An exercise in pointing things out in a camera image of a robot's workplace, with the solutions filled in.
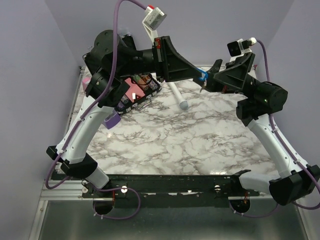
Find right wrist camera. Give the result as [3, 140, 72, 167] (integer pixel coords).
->
[227, 37, 258, 62]

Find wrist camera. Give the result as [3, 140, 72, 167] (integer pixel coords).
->
[142, 5, 167, 43]
[227, 37, 258, 62]

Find white microphone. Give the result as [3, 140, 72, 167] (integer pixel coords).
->
[168, 82, 189, 111]

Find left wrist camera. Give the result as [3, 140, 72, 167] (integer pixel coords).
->
[142, 5, 167, 43]

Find pink metronome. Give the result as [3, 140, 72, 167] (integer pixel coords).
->
[82, 77, 91, 90]

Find blue key tag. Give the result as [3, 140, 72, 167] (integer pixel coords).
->
[197, 68, 208, 82]

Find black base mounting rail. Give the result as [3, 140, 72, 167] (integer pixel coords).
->
[82, 174, 259, 208]

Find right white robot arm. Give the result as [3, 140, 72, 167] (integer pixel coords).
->
[202, 52, 320, 206]

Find purple metronome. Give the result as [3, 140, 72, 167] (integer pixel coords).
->
[102, 111, 121, 130]

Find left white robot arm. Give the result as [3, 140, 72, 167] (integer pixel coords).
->
[46, 29, 207, 198]

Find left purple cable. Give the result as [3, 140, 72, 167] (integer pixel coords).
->
[44, 0, 151, 190]

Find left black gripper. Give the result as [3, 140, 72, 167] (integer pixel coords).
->
[114, 35, 202, 82]

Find black poker chip case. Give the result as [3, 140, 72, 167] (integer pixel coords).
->
[83, 33, 162, 115]

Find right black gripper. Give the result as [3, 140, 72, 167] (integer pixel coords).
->
[192, 51, 262, 101]

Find aluminium frame profile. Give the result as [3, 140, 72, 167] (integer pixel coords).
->
[28, 66, 87, 240]

